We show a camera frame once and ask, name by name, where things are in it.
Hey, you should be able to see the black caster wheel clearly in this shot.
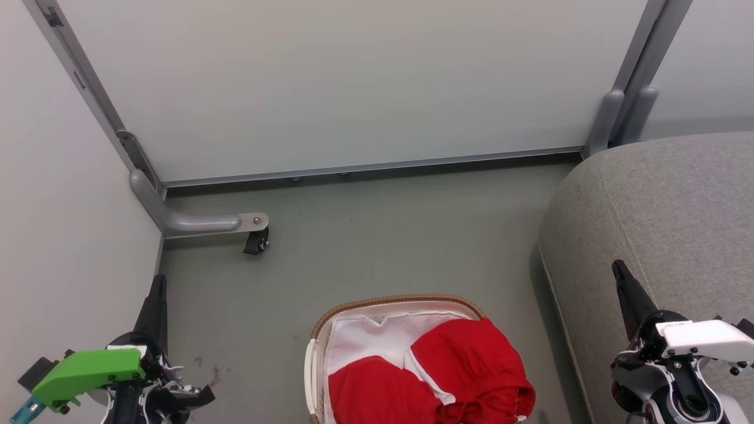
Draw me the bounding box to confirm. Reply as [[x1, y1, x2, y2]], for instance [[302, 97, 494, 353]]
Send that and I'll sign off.
[[243, 227, 270, 256]]

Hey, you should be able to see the wicker laundry basket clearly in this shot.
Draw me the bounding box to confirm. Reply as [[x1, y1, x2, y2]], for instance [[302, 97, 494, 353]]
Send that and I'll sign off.
[[305, 294, 487, 424]]

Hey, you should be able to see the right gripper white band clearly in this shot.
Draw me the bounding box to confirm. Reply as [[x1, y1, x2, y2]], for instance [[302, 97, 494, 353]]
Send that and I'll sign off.
[[611, 260, 754, 375]]

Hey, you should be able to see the grey fabric sofa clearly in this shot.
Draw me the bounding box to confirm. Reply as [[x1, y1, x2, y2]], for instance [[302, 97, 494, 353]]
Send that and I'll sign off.
[[538, 131, 754, 424]]

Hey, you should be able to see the grey partition bottom rail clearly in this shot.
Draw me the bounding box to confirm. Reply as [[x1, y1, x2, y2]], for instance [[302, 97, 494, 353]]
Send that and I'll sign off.
[[160, 145, 585, 189]]

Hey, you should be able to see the grey double partition post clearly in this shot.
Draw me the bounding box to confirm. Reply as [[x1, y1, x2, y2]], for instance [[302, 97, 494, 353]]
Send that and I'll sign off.
[[582, 0, 695, 158]]

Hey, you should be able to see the grey partition foot bar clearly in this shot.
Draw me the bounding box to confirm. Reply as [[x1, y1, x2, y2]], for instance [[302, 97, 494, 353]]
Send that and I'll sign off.
[[130, 169, 270, 240]]

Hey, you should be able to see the red garment white trim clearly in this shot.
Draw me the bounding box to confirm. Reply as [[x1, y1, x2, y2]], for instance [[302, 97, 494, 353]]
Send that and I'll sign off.
[[327, 317, 537, 424]]

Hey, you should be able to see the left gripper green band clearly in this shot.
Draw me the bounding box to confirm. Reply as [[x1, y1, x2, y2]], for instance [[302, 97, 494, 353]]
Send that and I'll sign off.
[[32, 274, 216, 418]]

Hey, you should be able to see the grey metal partition post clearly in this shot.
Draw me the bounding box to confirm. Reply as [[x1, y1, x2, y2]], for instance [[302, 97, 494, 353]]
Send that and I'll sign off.
[[22, 0, 167, 198]]

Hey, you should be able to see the white basket liner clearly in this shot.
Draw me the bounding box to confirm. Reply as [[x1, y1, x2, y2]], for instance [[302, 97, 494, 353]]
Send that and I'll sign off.
[[305, 310, 478, 424]]

